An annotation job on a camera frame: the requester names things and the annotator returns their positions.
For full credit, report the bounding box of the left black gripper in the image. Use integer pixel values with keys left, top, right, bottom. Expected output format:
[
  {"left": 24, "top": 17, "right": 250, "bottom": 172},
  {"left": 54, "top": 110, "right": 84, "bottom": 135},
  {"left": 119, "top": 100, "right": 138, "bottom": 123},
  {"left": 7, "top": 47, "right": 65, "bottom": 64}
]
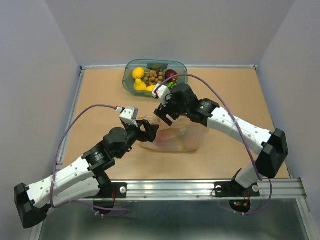
[{"left": 116, "top": 119, "right": 159, "bottom": 159}]

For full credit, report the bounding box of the translucent orange plastic bag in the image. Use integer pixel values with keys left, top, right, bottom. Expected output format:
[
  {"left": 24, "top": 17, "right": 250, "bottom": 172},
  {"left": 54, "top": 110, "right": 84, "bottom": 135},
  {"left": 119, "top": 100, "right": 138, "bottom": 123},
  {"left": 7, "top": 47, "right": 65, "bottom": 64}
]
[{"left": 137, "top": 115, "right": 209, "bottom": 153}]

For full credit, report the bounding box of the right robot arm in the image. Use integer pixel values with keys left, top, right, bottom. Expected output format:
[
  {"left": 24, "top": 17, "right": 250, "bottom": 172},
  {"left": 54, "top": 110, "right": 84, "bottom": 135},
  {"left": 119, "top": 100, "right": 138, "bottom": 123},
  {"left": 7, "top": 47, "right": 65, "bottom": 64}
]
[{"left": 152, "top": 83, "right": 289, "bottom": 195}]

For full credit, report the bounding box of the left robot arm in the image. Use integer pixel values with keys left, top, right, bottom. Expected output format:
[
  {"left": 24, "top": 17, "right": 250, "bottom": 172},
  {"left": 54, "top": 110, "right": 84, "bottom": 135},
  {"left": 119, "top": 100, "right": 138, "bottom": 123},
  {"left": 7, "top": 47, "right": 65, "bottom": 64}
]
[{"left": 14, "top": 120, "right": 160, "bottom": 229}]

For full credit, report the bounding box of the yellow mango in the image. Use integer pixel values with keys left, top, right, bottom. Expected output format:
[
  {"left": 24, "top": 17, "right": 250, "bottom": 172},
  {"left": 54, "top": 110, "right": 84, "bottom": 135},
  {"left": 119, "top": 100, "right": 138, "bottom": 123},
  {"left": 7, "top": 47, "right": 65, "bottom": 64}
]
[{"left": 144, "top": 85, "right": 156, "bottom": 97}]

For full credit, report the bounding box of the green striped melon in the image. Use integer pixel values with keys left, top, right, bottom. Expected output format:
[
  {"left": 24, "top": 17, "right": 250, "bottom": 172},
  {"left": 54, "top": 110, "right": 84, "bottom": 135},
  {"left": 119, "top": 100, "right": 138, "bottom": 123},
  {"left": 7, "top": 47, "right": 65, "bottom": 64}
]
[{"left": 166, "top": 81, "right": 178, "bottom": 89}]

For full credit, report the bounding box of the yellow pear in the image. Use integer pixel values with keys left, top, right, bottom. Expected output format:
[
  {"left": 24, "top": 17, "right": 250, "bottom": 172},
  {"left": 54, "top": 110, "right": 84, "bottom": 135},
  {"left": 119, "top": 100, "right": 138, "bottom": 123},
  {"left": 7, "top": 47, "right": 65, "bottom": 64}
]
[{"left": 133, "top": 77, "right": 147, "bottom": 91}]

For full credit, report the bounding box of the brown longan bunch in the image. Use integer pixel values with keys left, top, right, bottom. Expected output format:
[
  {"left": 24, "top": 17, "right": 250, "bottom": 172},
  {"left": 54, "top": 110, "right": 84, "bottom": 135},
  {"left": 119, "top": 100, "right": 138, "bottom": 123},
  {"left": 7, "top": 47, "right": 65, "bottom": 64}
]
[{"left": 143, "top": 68, "right": 165, "bottom": 86}]

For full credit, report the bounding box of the dark red apple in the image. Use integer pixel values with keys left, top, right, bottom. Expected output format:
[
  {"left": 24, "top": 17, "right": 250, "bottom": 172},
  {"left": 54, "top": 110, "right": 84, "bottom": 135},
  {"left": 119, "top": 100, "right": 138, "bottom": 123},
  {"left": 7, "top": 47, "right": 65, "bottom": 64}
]
[{"left": 164, "top": 69, "right": 178, "bottom": 82}]

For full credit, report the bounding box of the yellow lemon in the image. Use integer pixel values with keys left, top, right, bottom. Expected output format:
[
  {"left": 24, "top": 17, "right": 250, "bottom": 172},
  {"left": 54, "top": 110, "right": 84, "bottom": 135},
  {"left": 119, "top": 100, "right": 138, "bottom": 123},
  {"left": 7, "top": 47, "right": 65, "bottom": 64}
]
[{"left": 132, "top": 67, "right": 145, "bottom": 79}]

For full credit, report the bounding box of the teal plastic basket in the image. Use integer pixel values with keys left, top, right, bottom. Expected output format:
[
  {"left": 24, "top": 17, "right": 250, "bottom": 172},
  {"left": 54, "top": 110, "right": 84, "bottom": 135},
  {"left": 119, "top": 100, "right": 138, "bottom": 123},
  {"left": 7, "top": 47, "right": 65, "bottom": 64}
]
[{"left": 122, "top": 59, "right": 188, "bottom": 97}]

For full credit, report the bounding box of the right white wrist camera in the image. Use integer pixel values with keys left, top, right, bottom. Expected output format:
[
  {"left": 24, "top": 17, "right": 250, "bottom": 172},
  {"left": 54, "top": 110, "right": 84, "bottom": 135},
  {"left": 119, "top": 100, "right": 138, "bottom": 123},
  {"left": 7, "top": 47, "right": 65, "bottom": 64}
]
[{"left": 151, "top": 84, "right": 171, "bottom": 106}]

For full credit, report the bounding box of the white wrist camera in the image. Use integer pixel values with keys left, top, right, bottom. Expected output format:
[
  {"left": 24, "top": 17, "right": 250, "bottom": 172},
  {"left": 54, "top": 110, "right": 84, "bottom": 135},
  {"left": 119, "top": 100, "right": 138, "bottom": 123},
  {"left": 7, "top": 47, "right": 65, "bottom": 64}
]
[
  {"left": 115, "top": 106, "right": 139, "bottom": 127},
  {"left": 151, "top": 84, "right": 171, "bottom": 106}
]

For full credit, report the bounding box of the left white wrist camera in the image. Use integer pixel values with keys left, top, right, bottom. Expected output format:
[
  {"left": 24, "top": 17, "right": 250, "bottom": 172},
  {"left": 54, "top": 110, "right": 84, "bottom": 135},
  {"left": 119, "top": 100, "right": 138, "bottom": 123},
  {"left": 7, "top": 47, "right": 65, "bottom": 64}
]
[{"left": 115, "top": 106, "right": 139, "bottom": 127}]

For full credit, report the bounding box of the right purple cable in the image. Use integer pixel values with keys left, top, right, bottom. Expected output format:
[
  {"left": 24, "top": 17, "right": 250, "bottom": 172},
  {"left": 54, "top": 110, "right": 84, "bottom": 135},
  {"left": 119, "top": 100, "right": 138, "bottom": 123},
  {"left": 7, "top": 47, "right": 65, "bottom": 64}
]
[{"left": 156, "top": 73, "right": 273, "bottom": 216}]

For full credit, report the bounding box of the purple cable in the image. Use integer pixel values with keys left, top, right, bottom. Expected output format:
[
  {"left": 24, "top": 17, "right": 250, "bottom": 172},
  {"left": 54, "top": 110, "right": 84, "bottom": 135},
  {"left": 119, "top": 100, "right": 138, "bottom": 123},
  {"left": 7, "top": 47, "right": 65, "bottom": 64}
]
[
  {"left": 49, "top": 103, "right": 130, "bottom": 218},
  {"left": 156, "top": 73, "right": 273, "bottom": 216}
]

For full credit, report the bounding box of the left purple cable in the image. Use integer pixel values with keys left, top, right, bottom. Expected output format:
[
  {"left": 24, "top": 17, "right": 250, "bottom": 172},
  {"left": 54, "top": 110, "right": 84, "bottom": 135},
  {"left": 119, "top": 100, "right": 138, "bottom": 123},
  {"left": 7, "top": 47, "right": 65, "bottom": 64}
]
[{"left": 49, "top": 103, "right": 130, "bottom": 218}]

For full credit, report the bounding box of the aluminium front rail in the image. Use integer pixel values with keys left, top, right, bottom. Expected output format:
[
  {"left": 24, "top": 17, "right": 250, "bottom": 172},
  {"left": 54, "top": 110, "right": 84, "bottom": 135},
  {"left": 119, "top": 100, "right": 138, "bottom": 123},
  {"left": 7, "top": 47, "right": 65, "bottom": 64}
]
[{"left": 39, "top": 177, "right": 307, "bottom": 201}]

